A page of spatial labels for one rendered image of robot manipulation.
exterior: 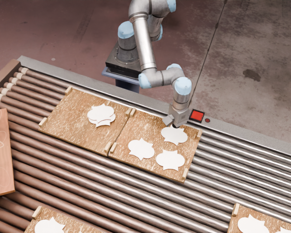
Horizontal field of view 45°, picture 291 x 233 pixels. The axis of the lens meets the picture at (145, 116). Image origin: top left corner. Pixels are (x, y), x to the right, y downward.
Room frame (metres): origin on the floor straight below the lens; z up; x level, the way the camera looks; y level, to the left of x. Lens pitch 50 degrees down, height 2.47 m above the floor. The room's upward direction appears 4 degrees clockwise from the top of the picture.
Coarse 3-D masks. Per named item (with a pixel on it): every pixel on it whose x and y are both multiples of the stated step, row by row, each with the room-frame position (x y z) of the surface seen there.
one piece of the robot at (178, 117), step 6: (174, 108) 1.15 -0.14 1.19; (186, 108) 1.16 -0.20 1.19; (168, 114) 1.19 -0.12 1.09; (174, 114) 1.15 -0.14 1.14; (180, 114) 1.13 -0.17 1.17; (186, 114) 1.15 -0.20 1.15; (162, 120) 1.14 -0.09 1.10; (168, 120) 1.14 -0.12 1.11; (174, 120) 1.14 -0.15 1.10; (180, 120) 1.13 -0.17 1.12; (186, 120) 1.15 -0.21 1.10; (168, 126) 1.12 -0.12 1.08
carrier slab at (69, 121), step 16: (64, 96) 1.40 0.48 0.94; (80, 96) 1.41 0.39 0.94; (96, 96) 1.42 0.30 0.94; (64, 112) 1.28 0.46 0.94; (80, 112) 1.29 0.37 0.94; (48, 128) 1.16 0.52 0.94; (64, 128) 1.17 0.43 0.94; (80, 128) 1.18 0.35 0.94; (96, 128) 1.18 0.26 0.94; (112, 128) 1.19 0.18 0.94; (80, 144) 1.07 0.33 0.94; (96, 144) 1.08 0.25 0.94; (112, 144) 1.09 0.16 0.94
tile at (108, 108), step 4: (92, 108) 1.30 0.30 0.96; (96, 108) 1.31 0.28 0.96; (100, 108) 1.31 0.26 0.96; (104, 108) 1.31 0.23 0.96; (108, 108) 1.31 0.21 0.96; (112, 108) 1.32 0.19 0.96; (92, 112) 1.27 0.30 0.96; (96, 112) 1.28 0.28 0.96; (100, 112) 1.28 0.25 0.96; (104, 112) 1.28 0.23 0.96; (108, 112) 1.28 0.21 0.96; (112, 112) 1.28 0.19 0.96; (88, 116) 1.24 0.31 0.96; (92, 116) 1.24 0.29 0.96; (96, 116) 1.25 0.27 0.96; (100, 116) 1.25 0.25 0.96; (104, 116) 1.25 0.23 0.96; (108, 116) 1.25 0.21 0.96; (92, 120) 1.22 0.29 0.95; (96, 120) 1.22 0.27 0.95; (100, 120) 1.22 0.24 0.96; (104, 120) 1.23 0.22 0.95
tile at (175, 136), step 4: (164, 128) 1.21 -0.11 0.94; (168, 128) 1.22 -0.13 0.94; (172, 128) 1.22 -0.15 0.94; (164, 132) 1.19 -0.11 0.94; (168, 132) 1.19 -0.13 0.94; (172, 132) 1.19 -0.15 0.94; (176, 132) 1.19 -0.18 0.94; (180, 132) 1.19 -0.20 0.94; (164, 136) 1.16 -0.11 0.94; (168, 136) 1.16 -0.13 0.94; (172, 136) 1.16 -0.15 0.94; (176, 136) 1.16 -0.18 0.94; (180, 136) 1.17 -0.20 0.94; (184, 136) 1.17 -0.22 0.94; (164, 140) 1.13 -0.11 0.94; (168, 140) 1.13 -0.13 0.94; (172, 140) 1.14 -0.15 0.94; (176, 140) 1.14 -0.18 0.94; (180, 140) 1.14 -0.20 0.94; (184, 140) 1.14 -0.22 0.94; (176, 144) 1.11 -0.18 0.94
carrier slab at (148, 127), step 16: (144, 112) 1.32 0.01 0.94; (128, 128) 1.20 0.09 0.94; (144, 128) 1.21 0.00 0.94; (160, 128) 1.22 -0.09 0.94; (192, 128) 1.24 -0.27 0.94; (160, 144) 1.11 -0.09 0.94; (192, 144) 1.13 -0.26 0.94; (128, 160) 0.99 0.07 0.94; (144, 160) 1.00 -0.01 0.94; (176, 176) 0.92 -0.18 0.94
